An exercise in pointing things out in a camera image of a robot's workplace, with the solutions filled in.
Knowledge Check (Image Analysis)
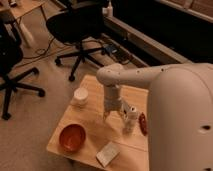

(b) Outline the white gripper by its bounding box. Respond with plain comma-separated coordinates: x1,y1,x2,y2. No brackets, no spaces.
103,89,126,121

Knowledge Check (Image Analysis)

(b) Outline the white sponge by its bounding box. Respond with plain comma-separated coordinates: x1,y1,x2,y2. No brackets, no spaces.
96,142,120,167

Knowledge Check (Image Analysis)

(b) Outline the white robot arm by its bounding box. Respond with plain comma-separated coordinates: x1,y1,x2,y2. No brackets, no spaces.
96,63,213,171

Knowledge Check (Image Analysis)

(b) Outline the brown ceramic bowl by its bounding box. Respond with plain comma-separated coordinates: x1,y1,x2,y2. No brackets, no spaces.
59,124,86,152

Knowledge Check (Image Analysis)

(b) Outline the white plastic bottle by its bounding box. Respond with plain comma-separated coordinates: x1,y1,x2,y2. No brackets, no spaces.
124,107,138,133

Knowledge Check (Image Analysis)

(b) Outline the red small object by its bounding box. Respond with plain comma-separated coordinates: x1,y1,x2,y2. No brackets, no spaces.
139,113,148,136

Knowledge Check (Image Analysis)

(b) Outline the white round cup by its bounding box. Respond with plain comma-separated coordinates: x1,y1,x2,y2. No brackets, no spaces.
72,87,89,106

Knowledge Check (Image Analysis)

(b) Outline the power strip on floor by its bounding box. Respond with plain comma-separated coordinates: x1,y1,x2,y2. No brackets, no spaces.
104,44,117,55

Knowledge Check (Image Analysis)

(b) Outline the black office chair centre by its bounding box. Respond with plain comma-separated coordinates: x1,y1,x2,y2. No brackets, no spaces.
46,0,109,81

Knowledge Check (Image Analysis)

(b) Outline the black office chair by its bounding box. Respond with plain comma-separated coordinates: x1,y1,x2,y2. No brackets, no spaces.
46,0,109,81
0,19,45,120

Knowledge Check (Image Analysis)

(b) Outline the white spray bottle background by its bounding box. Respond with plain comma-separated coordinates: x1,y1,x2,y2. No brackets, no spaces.
102,2,113,17

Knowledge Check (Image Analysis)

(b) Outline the black office chair left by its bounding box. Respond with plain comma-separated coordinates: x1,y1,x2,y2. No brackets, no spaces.
0,19,45,120

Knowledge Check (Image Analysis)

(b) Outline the wooden desk with white legs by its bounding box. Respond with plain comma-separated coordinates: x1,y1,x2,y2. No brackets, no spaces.
0,0,47,48

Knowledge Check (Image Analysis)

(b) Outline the black floor cable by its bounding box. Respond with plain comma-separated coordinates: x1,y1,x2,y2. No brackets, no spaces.
21,36,73,61

